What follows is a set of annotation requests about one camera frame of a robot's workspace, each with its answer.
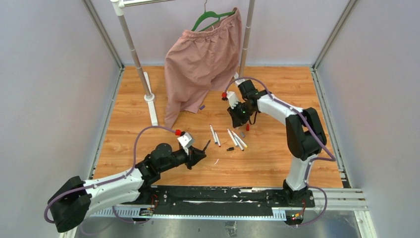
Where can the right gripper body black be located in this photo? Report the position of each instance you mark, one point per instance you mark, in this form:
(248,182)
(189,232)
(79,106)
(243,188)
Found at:
(241,112)

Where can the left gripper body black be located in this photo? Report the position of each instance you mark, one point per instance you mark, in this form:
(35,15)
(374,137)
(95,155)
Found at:
(189,161)

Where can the white marker yellow tip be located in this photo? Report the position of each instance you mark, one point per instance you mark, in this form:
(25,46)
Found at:
(240,140)

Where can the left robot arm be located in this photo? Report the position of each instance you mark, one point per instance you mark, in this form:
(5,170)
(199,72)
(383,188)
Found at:
(78,199)

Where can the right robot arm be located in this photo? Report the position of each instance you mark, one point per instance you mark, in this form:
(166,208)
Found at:
(304,132)

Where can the white marker red tip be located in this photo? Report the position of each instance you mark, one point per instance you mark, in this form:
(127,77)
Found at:
(217,139)

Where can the white marker grey tip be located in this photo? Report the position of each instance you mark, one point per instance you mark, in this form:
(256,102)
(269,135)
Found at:
(232,138)

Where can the white marker teal tip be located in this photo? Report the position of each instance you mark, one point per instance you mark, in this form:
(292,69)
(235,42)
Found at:
(238,143)

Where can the pink shorts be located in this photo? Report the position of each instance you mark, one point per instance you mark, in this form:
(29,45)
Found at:
(200,62)

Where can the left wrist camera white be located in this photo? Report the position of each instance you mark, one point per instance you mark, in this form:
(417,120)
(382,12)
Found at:
(186,140)

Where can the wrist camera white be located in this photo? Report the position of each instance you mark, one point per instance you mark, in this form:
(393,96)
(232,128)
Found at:
(186,140)
(232,99)

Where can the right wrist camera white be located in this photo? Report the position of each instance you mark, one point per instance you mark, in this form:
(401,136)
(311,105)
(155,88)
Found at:
(232,99)

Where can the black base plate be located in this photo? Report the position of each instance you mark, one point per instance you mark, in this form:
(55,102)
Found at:
(213,201)

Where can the aluminium frame rail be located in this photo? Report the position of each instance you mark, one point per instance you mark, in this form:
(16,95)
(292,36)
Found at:
(335,199)

